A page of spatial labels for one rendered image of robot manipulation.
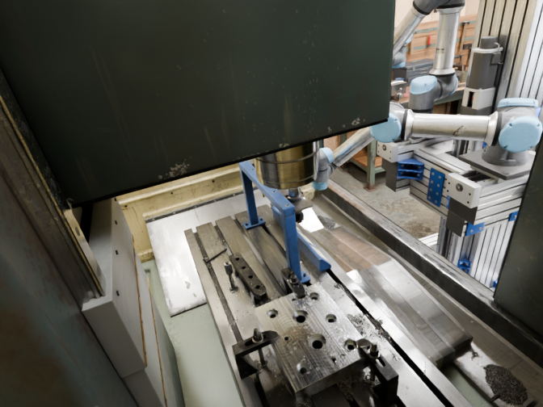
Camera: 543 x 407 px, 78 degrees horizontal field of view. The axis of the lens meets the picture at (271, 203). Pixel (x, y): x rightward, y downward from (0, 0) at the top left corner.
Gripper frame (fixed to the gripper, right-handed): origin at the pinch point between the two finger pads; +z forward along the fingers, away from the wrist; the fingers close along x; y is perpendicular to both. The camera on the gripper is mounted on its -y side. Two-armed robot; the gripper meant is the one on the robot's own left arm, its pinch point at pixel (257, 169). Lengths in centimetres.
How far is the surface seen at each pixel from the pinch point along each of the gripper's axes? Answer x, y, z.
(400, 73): 168, 11, -224
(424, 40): 181, -14, -265
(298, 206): -39.1, -1.4, 0.5
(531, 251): -79, 13, -55
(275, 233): -6.6, 29.7, -2.0
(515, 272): -76, 23, -56
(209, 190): 48, 27, 14
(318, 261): -38.2, 24.9, -6.5
